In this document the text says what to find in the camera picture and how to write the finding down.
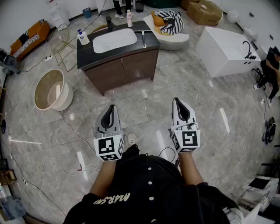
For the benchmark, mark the small white oval object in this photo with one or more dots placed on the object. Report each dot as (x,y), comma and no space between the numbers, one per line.
(203,7)

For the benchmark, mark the grey floor appliance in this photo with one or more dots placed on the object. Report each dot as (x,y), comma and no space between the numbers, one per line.
(9,63)

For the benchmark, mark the person's left white shoe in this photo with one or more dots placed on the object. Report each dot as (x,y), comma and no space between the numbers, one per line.
(131,140)

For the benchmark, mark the small cardboard box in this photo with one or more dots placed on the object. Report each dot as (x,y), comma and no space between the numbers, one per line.
(185,4)

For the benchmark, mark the marble side table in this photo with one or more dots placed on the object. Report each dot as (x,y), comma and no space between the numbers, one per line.
(261,192)

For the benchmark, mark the white water dispenser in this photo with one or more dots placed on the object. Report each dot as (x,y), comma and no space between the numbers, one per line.
(58,14)

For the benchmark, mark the small red object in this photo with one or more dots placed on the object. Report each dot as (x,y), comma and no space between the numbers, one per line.
(80,168)

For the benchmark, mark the person's black buttoned shirt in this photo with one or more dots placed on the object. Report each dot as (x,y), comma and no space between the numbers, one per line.
(153,197)

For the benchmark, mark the orange cushion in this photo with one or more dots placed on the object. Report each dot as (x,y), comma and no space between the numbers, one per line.
(157,20)

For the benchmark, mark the wooden crate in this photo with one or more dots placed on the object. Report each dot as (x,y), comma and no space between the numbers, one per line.
(7,177)

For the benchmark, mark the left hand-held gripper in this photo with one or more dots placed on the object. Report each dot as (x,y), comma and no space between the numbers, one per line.
(108,147)

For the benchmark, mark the white round lounge chair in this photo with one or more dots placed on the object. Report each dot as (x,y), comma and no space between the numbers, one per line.
(172,41)

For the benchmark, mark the black bathtub faucet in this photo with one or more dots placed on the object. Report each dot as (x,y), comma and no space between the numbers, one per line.
(249,49)

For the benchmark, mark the black wheeled device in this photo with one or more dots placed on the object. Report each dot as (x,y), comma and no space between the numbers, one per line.
(269,131)

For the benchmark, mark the white pump bottle, blue cap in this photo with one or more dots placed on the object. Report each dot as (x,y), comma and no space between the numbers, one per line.
(83,39)

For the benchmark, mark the black round stand base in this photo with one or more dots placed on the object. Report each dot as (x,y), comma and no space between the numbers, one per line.
(3,127)

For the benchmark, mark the person's right forearm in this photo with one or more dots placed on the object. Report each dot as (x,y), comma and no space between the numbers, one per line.
(190,170)

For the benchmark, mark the person's left forearm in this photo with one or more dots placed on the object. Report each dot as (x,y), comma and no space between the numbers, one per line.
(103,177)

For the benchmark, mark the blue waste bin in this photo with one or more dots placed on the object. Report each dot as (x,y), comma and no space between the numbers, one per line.
(87,13)

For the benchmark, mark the white toilet with cistern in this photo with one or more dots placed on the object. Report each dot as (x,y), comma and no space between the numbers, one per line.
(250,33)

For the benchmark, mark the wooden vanity cabinet, dark top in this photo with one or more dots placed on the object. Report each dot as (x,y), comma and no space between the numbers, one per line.
(122,67)

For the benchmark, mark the black and white striped blanket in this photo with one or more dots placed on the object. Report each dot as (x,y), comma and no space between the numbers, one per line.
(172,23)

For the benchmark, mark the black sink faucet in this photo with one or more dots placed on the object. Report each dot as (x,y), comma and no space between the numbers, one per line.
(110,25)

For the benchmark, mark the white sink basin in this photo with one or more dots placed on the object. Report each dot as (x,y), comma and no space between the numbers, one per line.
(114,40)

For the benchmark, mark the large cardboard box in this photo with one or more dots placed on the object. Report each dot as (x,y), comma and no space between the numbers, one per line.
(204,15)

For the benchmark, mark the orange sofa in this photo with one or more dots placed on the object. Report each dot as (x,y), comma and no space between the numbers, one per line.
(41,29)

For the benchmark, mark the black mesh waste bin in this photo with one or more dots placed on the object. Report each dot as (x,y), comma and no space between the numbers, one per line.
(139,7)

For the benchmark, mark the white bathtub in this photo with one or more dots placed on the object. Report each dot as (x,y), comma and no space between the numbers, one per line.
(225,52)

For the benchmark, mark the round beige basin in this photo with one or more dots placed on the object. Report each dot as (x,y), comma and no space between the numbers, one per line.
(49,89)

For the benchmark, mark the white power strip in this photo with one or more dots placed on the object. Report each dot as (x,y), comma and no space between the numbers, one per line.
(49,58)

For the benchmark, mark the striped sofa cushion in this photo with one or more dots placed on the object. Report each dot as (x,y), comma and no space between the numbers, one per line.
(26,44)

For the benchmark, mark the curved wooden chair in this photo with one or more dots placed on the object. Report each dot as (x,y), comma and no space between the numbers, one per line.
(99,28)

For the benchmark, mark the round white toilet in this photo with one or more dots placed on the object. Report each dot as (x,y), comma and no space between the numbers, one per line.
(232,17)

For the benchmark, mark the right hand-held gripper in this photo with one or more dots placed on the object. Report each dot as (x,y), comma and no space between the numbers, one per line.
(188,138)

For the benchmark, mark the pink bottle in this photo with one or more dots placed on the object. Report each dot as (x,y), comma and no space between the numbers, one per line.
(129,19)

